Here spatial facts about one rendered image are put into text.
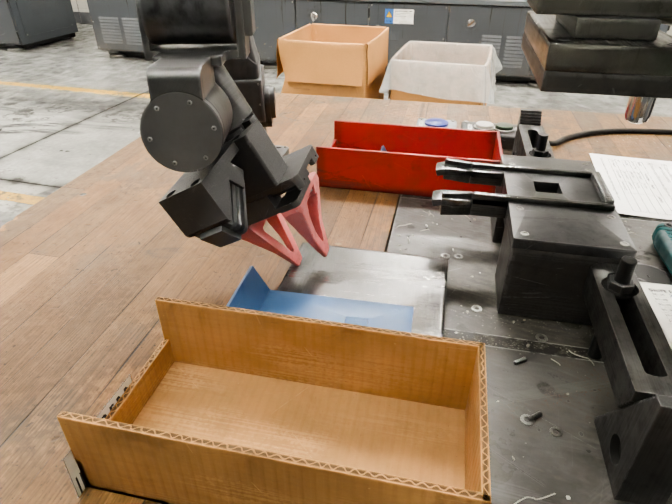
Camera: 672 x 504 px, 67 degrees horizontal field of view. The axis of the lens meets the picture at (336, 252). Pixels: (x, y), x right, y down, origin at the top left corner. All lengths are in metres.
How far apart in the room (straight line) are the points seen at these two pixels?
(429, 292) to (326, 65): 2.38
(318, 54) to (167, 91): 2.46
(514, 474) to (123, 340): 0.34
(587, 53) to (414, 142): 0.41
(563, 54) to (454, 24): 4.58
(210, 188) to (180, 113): 0.06
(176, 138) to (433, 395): 0.27
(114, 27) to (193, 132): 5.96
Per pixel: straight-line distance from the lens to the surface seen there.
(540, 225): 0.50
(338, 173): 0.72
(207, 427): 0.41
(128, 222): 0.70
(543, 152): 0.69
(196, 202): 0.39
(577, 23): 0.47
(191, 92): 0.37
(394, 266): 0.53
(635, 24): 0.48
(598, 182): 0.60
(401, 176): 0.71
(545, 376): 0.47
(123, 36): 6.30
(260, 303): 0.47
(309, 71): 2.85
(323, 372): 0.41
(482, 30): 5.02
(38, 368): 0.51
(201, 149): 0.38
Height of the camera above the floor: 1.21
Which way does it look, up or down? 32 degrees down
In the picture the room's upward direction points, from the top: straight up
